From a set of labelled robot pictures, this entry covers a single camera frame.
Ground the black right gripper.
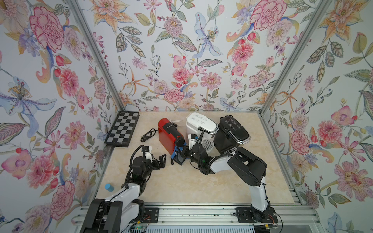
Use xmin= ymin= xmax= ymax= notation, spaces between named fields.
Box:
xmin=177 ymin=144 xmax=203 ymax=168

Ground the red Nespresso coffee machine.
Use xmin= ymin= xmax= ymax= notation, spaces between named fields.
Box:
xmin=157 ymin=118 xmax=185 ymax=155

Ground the white coffee machine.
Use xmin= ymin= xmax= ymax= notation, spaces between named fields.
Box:
xmin=186 ymin=112 xmax=219 ymax=153

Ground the black coffee machine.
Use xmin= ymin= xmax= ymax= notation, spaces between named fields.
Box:
xmin=213 ymin=115 xmax=251 ymax=154

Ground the blue microfibre cloth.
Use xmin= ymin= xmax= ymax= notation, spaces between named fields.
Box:
xmin=171 ymin=145 xmax=188 ymax=166

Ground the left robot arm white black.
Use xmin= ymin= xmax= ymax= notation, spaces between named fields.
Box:
xmin=80 ymin=152 xmax=167 ymax=233

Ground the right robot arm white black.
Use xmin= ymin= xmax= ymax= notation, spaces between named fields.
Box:
xmin=182 ymin=143 xmax=278 ymax=224

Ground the black folding chessboard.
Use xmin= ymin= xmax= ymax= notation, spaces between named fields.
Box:
xmin=105 ymin=111 xmax=140 ymax=148

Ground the blue small cylinder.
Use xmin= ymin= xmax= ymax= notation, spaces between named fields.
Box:
xmin=105 ymin=183 xmax=115 ymax=192

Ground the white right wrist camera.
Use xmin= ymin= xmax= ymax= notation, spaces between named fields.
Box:
xmin=188 ymin=134 xmax=198 ymax=150

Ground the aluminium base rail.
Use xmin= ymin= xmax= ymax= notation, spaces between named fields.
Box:
xmin=72 ymin=202 xmax=321 ymax=233

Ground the aluminium corner post left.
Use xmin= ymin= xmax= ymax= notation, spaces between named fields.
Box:
xmin=67 ymin=0 xmax=125 ymax=111

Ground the aluminium corner post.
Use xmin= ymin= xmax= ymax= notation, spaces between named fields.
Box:
xmin=258 ymin=1 xmax=330 ymax=117
xmin=67 ymin=0 xmax=125 ymax=111

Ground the aluminium corner post right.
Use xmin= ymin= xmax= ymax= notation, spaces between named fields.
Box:
xmin=258 ymin=1 xmax=330 ymax=117

